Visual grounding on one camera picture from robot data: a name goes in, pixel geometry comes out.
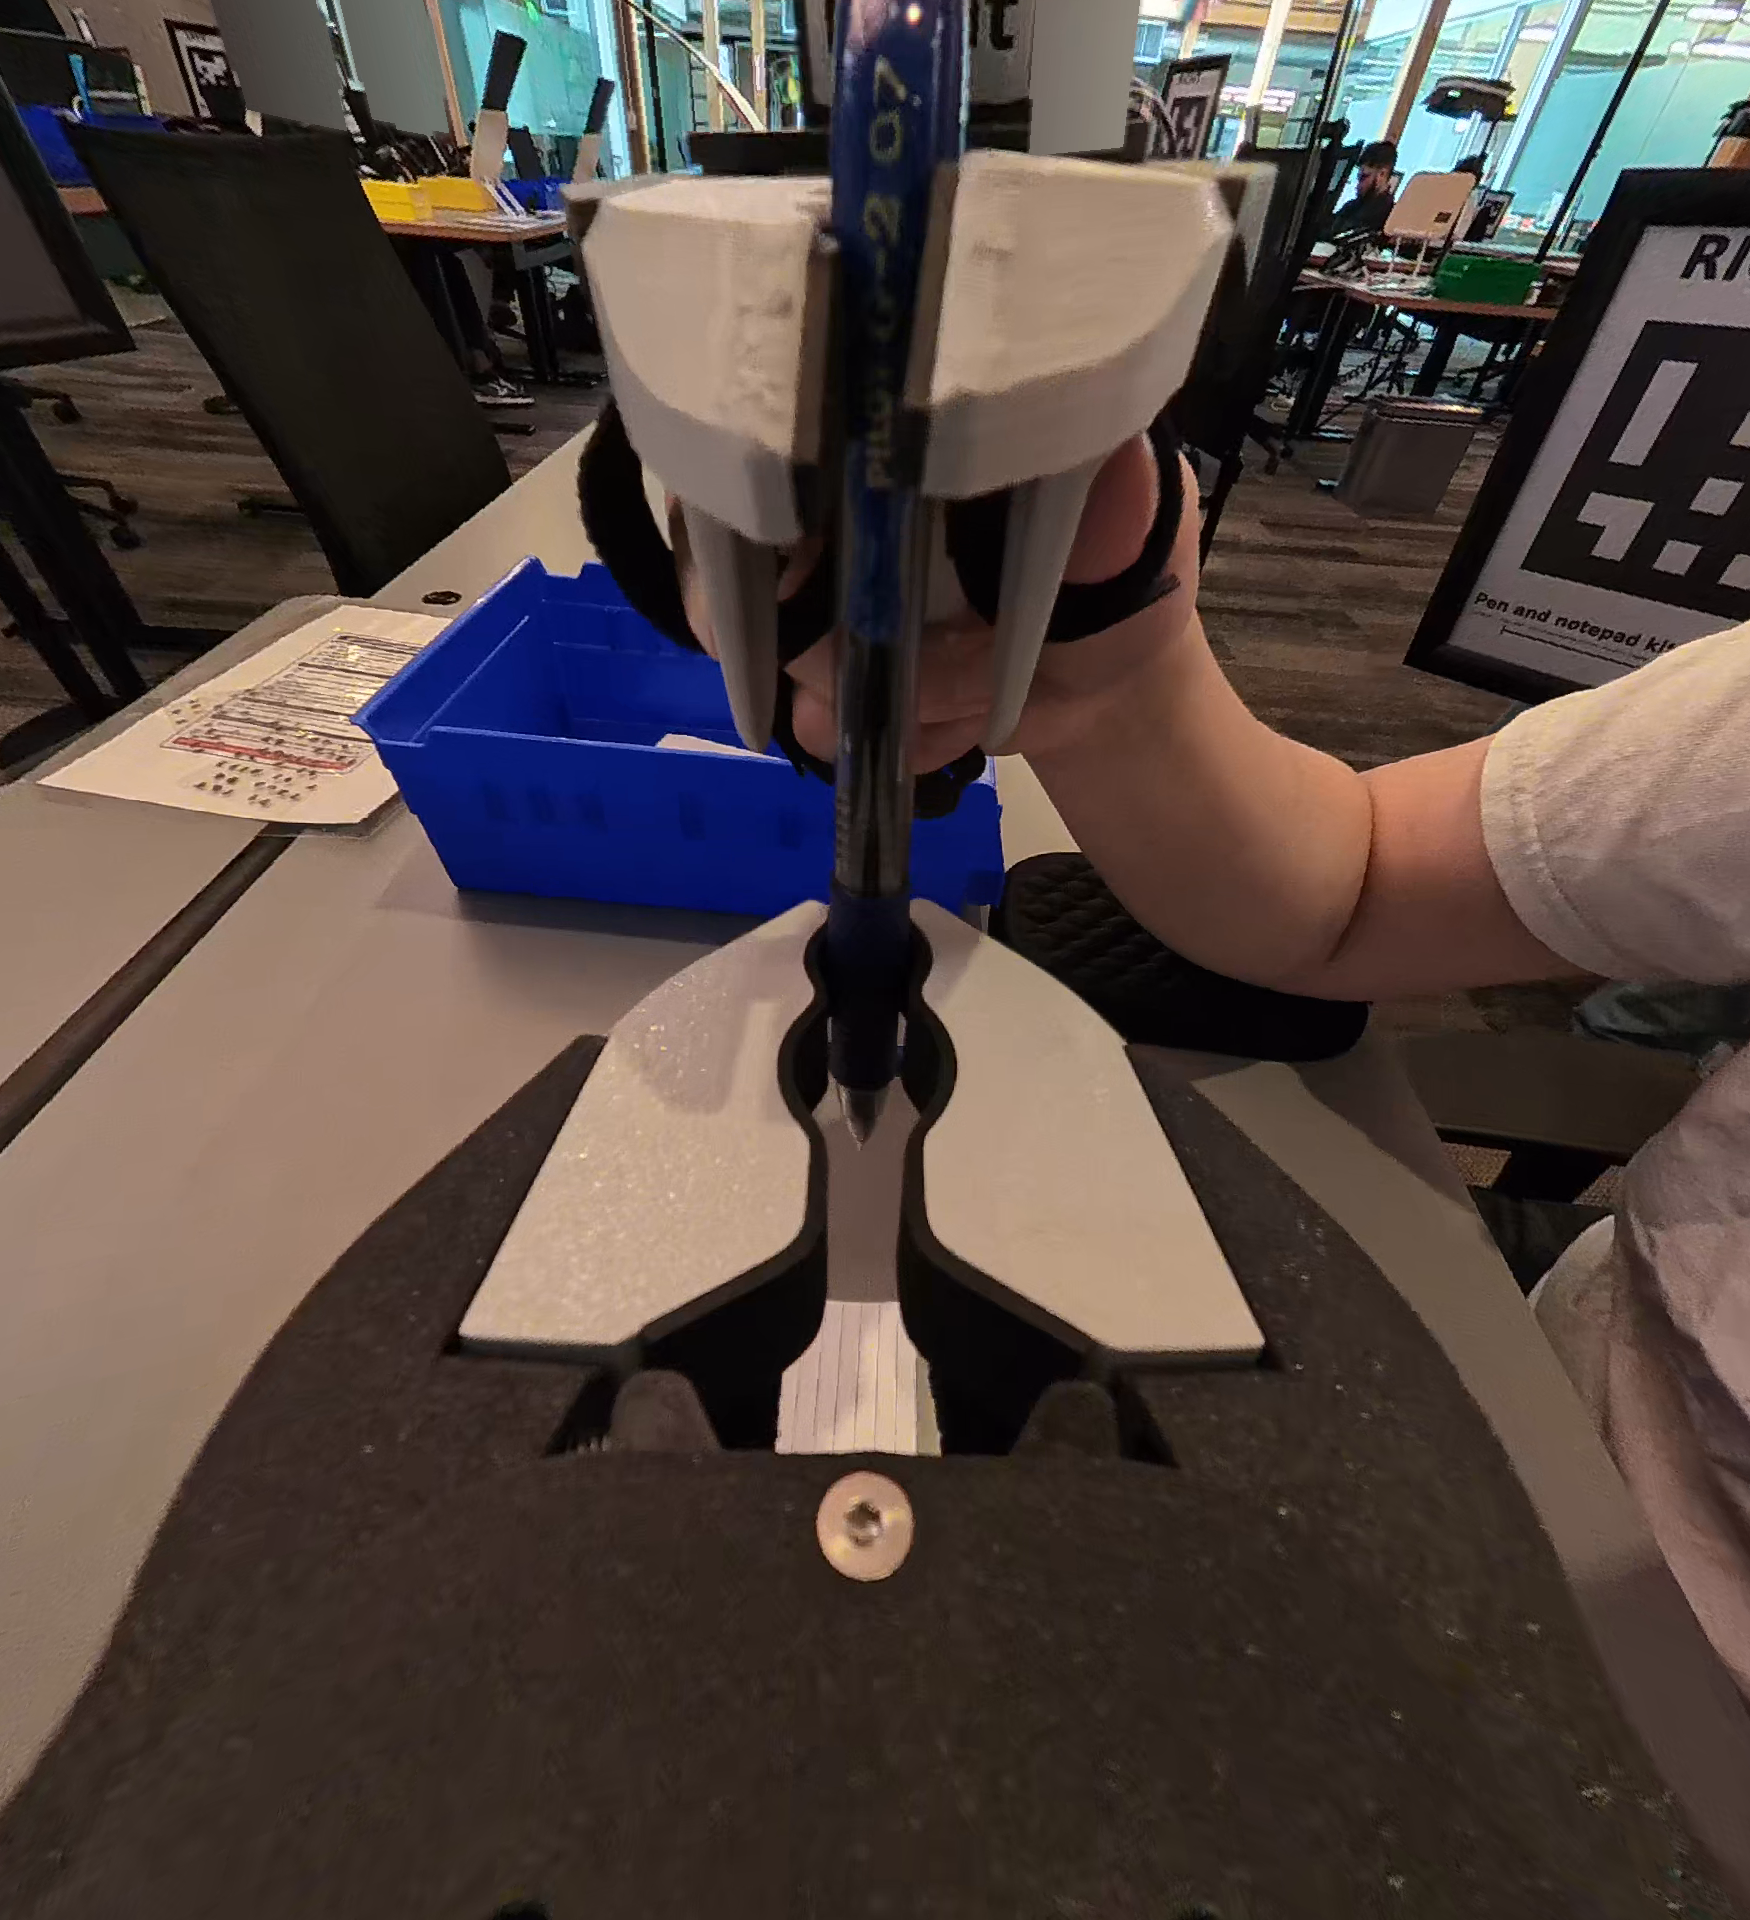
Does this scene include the person's right forearm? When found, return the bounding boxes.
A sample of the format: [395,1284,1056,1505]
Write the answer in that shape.
[1033,598,1583,1006]

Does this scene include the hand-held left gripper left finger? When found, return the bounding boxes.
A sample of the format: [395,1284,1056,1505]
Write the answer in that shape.
[456,900,833,1366]

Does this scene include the white lined notepad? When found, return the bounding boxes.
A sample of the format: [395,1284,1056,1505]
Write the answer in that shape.
[777,1302,920,1456]

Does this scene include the person's white shirt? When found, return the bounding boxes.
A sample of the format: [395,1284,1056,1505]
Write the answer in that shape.
[1481,585,1750,1800]

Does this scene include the grey floor box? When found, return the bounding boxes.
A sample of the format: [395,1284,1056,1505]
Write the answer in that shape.
[1333,397,1483,517]

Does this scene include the white printed paper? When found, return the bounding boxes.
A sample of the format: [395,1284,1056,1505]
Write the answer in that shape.
[39,603,454,835]

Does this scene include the person's right hand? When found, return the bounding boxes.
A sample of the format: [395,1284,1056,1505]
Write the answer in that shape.
[665,431,1248,773]

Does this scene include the wooden background desk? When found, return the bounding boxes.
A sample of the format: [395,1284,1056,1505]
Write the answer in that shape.
[364,210,577,391]

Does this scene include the blue plastic bin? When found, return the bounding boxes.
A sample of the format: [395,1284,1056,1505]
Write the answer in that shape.
[353,559,1006,920]

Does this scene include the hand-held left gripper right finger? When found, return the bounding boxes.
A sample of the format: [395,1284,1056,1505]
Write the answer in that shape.
[897,898,1271,1373]

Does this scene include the black quilted pad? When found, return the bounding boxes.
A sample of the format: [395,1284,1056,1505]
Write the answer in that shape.
[998,850,1368,1063]

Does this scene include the blue pen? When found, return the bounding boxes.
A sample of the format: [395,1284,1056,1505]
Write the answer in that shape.
[818,0,950,1150]

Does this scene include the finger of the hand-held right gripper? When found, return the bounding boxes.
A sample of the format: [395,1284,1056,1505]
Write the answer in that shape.
[565,167,839,753]
[924,147,1276,757]

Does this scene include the framed tag sign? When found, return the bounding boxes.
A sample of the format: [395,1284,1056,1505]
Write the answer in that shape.
[1404,165,1750,703]

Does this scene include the large black panel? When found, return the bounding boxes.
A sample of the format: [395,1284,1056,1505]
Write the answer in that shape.
[64,119,513,598]

